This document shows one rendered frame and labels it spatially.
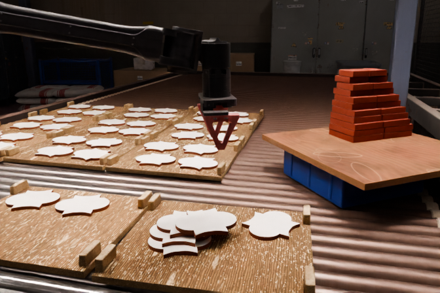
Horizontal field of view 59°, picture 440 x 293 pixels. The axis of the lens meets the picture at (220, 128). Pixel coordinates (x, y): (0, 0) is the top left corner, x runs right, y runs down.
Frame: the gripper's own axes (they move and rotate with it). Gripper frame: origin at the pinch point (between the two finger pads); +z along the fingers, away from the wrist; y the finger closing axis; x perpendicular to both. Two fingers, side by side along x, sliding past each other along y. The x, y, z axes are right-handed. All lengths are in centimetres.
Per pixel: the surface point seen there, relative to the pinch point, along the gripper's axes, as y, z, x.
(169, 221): -4.0, 19.7, -10.6
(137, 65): -679, 34, -56
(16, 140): -93, 21, -73
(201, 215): -3.9, 18.8, -3.3
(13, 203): -24, 21, -51
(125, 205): -20.6, 22.5, -22.0
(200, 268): 10.5, 22.7, -5.3
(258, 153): -68, 26, 26
